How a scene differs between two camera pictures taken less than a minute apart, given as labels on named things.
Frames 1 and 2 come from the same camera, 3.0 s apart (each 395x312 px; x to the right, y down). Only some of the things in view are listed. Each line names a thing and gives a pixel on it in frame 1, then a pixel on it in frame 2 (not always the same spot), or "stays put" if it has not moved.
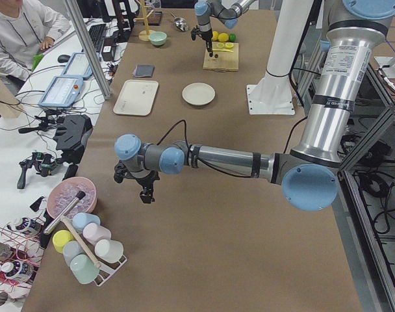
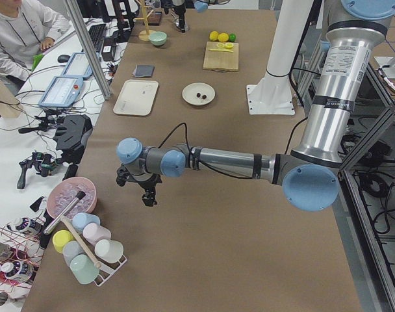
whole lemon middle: (223, 37) stays put
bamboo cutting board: (225, 57) stays put
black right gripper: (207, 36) → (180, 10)
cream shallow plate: (198, 93) stays put
